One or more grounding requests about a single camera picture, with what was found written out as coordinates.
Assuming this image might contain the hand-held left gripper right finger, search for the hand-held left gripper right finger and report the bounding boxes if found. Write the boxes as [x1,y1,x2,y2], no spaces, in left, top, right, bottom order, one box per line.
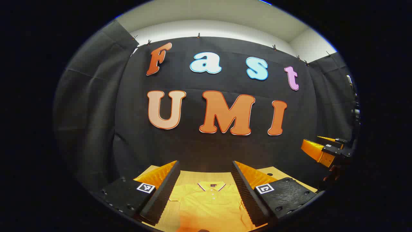
[231,160,319,227]

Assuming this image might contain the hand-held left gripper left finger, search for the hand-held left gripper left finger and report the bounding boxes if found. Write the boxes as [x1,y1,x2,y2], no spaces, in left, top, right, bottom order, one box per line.
[92,160,181,226]

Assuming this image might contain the orange T-shirt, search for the orange T-shirt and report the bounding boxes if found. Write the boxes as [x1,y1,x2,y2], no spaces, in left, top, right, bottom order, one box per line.
[167,181,267,232]

